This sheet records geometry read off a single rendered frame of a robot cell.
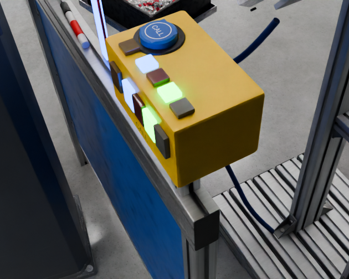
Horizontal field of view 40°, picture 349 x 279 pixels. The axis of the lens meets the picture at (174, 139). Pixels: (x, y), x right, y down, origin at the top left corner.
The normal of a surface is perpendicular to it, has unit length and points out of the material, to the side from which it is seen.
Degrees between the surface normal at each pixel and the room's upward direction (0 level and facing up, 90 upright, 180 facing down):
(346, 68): 90
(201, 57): 0
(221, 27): 0
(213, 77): 0
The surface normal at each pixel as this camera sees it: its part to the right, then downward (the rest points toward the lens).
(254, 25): -0.05, -0.65
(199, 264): 0.47, 0.65
